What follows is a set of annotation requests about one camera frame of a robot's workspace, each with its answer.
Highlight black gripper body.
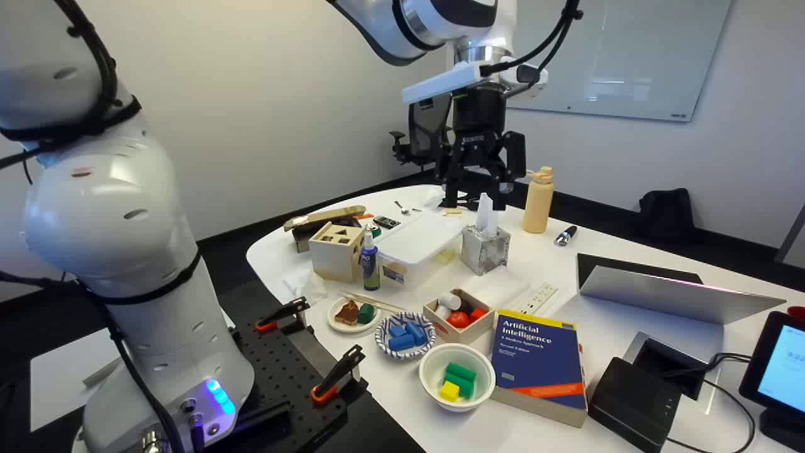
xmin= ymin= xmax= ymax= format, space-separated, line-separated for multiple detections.
xmin=441 ymin=80 xmax=529 ymax=185

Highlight blue book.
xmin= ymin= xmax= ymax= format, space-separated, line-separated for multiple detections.
xmin=488 ymin=308 xmax=592 ymax=431

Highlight white tissue in box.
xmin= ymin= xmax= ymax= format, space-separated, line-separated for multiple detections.
xmin=474 ymin=192 xmax=498 ymax=234

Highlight yellow squeeze bottle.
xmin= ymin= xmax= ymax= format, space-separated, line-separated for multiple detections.
xmin=520 ymin=165 xmax=558 ymax=238

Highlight black office chair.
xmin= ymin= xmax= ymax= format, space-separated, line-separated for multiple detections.
xmin=388 ymin=98 xmax=460 ymax=185

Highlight marble pattern tissue box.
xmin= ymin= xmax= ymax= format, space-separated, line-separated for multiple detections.
xmin=460 ymin=220 xmax=514 ymax=277

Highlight white plastic lidded container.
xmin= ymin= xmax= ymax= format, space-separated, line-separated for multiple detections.
xmin=372 ymin=209 xmax=470 ymax=290

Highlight black marker pen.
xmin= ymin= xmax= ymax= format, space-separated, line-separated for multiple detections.
xmin=550 ymin=223 xmax=581 ymax=250

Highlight small blue label bottle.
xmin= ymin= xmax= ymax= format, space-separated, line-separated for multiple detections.
xmin=361 ymin=230 xmax=386 ymax=294

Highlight white slim remote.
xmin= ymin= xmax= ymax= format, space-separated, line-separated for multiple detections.
xmin=520 ymin=279 xmax=562 ymax=318

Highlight red toy pieces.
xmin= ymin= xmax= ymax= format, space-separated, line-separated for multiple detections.
xmin=445 ymin=304 xmax=490 ymax=332

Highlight small wooden tray box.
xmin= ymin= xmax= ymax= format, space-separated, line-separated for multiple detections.
xmin=420 ymin=285 xmax=496 ymax=345

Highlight wooden shape sorter box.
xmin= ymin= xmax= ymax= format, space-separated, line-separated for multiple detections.
xmin=308 ymin=220 xmax=368 ymax=285

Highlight blue toy blocks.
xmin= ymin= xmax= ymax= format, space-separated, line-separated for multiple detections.
xmin=386 ymin=319 xmax=430 ymax=356

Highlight toy food on plate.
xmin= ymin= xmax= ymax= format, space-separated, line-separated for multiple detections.
xmin=332 ymin=297 xmax=379 ymax=331

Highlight blue patterned bowl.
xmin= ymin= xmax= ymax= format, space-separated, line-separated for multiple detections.
xmin=372 ymin=311 xmax=439 ymax=366

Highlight black backpack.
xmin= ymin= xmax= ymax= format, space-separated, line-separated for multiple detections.
xmin=635 ymin=187 xmax=699 ymax=246

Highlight small white plate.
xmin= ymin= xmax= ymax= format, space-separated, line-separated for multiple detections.
xmin=325 ymin=293 xmax=386 ymax=337

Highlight green toy block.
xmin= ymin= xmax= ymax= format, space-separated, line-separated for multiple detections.
xmin=441 ymin=361 xmax=481 ymax=399

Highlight white bowl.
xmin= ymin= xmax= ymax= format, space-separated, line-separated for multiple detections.
xmin=416 ymin=341 xmax=498 ymax=416

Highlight silver laptop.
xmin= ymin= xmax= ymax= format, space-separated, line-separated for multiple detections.
xmin=550 ymin=264 xmax=791 ymax=366

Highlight yellow toy block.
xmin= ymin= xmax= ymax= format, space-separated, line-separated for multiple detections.
xmin=436 ymin=379 xmax=466 ymax=405

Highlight black orange clamp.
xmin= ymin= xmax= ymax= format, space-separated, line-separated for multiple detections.
xmin=252 ymin=294 xmax=311 ymax=337
xmin=308 ymin=342 xmax=369 ymax=409

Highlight black box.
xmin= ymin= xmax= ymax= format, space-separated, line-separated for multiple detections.
xmin=587 ymin=332 xmax=718 ymax=453

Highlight black tablet on stand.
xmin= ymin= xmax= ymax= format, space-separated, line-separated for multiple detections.
xmin=737 ymin=311 xmax=805 ymax=452

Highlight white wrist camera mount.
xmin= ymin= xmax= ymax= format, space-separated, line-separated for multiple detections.
xmin=400 ymin=63 xmax=553 ymax=108

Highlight wall whiteboard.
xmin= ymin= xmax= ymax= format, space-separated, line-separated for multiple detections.
xmin=505 ymin=0 xmax=737 ymax=126

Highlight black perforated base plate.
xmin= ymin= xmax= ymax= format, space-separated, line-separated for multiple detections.
xmin=218 ymin=279 xmax=422 ymax=453

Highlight black table cable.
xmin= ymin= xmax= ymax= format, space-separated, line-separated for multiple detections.
xmin=665 ymin=351 xmax=759 ymax=453

